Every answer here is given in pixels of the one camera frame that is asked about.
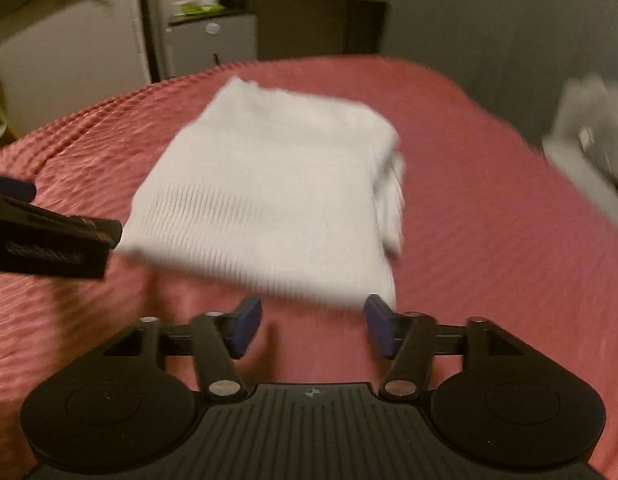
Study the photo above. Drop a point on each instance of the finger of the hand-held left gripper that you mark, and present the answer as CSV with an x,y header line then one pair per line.
x,y
11,186
64,225

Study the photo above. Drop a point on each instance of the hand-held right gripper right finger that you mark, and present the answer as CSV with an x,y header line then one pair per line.
x,y
379,325

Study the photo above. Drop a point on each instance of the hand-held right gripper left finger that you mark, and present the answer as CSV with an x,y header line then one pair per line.
x,y
247,327

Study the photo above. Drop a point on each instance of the white knit sweater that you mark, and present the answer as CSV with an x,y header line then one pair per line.
x,y
269,190

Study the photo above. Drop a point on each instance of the red ribbed bedspread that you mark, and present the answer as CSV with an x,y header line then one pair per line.
x,y
489,240

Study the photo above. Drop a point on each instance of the tall silver panel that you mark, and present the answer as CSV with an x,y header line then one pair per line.
x,y
144,20

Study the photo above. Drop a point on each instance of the small grey cabinet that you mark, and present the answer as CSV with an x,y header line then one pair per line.
x,y
209,45

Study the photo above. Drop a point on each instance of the green packet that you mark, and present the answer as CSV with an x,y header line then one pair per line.
x,y
199,8

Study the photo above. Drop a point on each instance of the grey sofa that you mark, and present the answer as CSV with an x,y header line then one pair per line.
x,y
589,140

